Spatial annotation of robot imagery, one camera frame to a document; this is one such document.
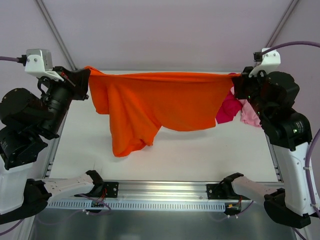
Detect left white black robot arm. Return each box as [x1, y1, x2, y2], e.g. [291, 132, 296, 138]
[0, 66, 104, 224]

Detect orange t shirt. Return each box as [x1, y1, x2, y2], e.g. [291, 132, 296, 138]
[88, 67, 232, 157]

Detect magenta t shirt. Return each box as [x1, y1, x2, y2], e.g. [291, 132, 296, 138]
[215, 84, 243, 124]

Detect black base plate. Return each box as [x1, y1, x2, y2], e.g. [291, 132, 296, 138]
[206, 182, 235, 200]
[91, 181, 119, 199]

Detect left aluminium frame post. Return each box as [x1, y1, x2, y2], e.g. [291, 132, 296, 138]
[34, 0, 78, 70]

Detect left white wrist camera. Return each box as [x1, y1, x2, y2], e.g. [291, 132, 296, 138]
[24, 48, 63, 82]

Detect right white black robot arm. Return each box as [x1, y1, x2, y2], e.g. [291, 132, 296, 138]
[221, 67, 320, 229]

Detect right aluminium frame post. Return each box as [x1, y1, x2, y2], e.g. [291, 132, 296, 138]
[265, 0, 301, 48]

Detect aluminium mounting rail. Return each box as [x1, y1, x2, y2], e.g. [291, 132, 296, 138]
[44, 177, 217, 203]

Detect light pink t shirt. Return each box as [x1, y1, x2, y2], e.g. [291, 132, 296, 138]
[238, 99, 261, 128]

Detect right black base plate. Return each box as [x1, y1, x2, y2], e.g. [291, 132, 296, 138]
[206, 182, 235, 200]

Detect aluminium frame post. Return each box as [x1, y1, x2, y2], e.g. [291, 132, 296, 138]
[34, 0, 78, 70]
[265, 0, 301, 48]

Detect white slotted cable duct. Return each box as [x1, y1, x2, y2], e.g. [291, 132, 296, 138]
[47, 198, 226, 213]

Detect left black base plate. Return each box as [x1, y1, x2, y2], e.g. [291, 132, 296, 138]
[91, 181, 119, 199]

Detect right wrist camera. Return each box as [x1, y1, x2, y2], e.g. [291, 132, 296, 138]
[249, 48, 281, 78]

